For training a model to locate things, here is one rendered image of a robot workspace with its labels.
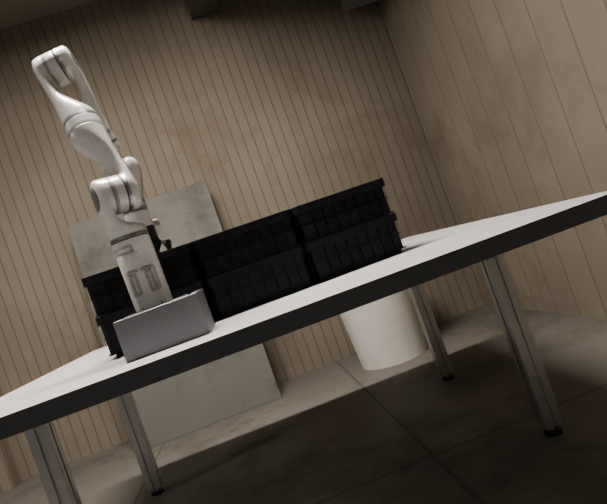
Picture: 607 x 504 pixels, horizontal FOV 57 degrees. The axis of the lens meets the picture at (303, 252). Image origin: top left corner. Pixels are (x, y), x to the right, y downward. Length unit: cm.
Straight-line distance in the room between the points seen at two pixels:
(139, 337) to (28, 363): 298
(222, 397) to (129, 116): 202
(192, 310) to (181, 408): 240
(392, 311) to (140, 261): 216
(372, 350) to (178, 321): 221
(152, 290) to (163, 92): 293
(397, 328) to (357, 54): 206
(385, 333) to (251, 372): 88
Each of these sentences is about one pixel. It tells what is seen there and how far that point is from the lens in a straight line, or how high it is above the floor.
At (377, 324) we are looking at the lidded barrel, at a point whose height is 26.
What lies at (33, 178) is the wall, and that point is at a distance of 423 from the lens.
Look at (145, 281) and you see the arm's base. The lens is 135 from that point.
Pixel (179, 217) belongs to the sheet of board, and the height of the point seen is 130.
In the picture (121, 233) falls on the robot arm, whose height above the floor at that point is 98.
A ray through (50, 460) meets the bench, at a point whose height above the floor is 49.
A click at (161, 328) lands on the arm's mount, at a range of 127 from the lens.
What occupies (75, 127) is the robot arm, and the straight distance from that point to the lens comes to 150.
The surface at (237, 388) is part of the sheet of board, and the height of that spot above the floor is 14.
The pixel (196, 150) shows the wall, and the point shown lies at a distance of 404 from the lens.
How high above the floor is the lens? 80
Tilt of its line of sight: level
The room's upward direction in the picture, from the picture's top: 20 degrees counter-clockwise
